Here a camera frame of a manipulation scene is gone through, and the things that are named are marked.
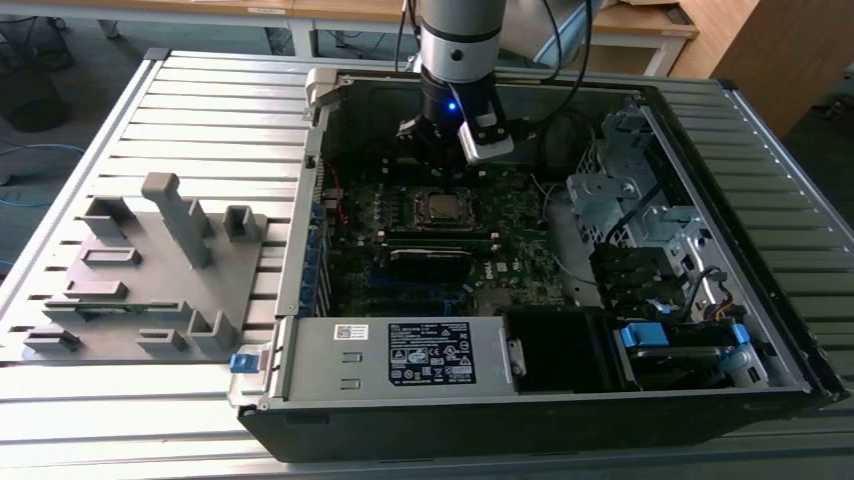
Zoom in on metal socket cover frame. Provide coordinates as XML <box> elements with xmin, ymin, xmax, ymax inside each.
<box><xmin>413</xmin><ymin>189</ymin><xmax>487</xmax><ymax>230</ymax></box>

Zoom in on black RAM slot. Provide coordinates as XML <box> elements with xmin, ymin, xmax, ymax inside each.
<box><xmin>385</xmin><ymin>242</ymin><xmax>493</xmax><ymax>250</ymax></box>
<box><xmin>385</xmin><ymin>237</ymin><xmax>493</xmax><ymax>245</ymax></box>
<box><xmin>385</xmin><ymin>227</ymin><xmax>493</xmax><ymax>235</ymax></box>
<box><xmin>385</xmin><ymin>232</ymin><xmax>493</xmax><ymax>240</ymax></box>

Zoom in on grey case latch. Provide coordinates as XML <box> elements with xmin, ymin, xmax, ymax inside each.
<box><xmin>303</xmin><ymin>68</ymin><xmax>341</xmax><ymax>122</ymax></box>

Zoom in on silver metal disk bay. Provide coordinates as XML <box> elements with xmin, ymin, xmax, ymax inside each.
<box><xmin>565</xmin><ymin>172</ymin><xmax>710</xmax><ymax>261</ymax></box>

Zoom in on green motherboard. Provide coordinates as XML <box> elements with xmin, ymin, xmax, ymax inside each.
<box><xmin>318</xmin><ymin>164</ymin><xmax>593</xmax><ymax>320</ymax></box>

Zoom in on small graphics card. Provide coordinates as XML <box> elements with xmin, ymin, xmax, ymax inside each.
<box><xmin>387</xmin><ymin>246</ymin><xmax>474</xmax><ymax>285</ymax></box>

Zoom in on grey chipset heat sink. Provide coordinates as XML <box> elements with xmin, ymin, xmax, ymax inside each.
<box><xmin>475</xmin><ymin>288</ymin><xmax>517</xmax><ymax>310</ymax></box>

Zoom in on silver power supply unit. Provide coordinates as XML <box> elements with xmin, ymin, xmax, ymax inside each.
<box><xmin>263</xmin><ymin>314</ymin><xmax>529</xmax><ymax>401</ymax></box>

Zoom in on wooden cabinet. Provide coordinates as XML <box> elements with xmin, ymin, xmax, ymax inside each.
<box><xmin>670</xmin><ymin>0</ymin><xmax>854</xmax><ymax>139</ymax></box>

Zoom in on grey parts rack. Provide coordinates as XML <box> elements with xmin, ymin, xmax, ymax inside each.
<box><xmin>19</xmin><ymin>171</ymin><xmax>273</xmax><ymax>364</ymax></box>

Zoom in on wide blue carrier tab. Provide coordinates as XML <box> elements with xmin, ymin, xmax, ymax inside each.
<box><xmin>617</xmin><ymin>322</ymin><xmax>672</xmax><ymax>349</ymax></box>

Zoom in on black waste bin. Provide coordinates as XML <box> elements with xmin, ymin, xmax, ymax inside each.
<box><xmin>6</xmin><ymin>97</ymin><xmax>73</xmax><ymax>134</ymax></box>

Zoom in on green RAM stick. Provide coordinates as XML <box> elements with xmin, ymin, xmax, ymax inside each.
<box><xmin>74</xmin><ymin>303</ymin><xmax>149</xmax><ymax>317</ymax></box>

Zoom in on open black PC case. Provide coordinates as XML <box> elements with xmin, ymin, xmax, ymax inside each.
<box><xmin>226</xmin><ymin>67</ymin><xmax>853</xmax><ymax>464</ymax></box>

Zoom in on black wrist camera block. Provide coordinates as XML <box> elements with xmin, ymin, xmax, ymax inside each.
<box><xmin>394</xmin><ymin>118</ymin><xmax>437</xmax><ymax>147</ymax></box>

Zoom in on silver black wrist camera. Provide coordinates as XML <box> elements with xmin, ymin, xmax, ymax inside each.
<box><xmin>455</xmin><ymin>112</ymin><xmax>518</xmax><ymax>167</ymax></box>

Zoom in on wooden desk white frame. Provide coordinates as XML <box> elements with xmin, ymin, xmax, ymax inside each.
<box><xmin>593</xmin><ymin>0</ymin><xmax>701</xmax><ymax>76</ymax></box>
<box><xmin>0</xmin><ymin>0</ymin><xmax>422</xmax><ymax>59</ymax></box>

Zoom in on black cable bundle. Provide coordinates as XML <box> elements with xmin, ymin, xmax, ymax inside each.
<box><xmin>590</xmin><ymin>244</ymin><xmax>680</xmax><ymax>314</ymax></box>

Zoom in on blue floor cable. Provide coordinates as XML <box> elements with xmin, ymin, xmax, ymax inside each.
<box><xmin>0</xmin><ymin>142</ymin><xmax>89</xmax><ymax>206</ymax></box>

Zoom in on black wire basket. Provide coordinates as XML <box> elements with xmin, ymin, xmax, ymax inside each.
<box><xmin>0</xmin><ymin>14</ymin><xmax>75</xmax><ymax>74</ymax></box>

